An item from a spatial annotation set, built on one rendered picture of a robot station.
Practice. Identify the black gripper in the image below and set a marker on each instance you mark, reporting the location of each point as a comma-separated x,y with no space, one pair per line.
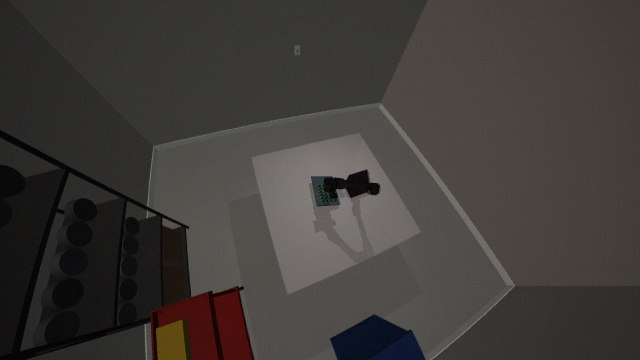
333,195

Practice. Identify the grey switch panel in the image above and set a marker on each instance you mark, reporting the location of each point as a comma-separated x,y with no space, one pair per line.
321,196

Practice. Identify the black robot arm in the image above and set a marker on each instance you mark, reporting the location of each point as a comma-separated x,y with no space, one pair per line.
358,183

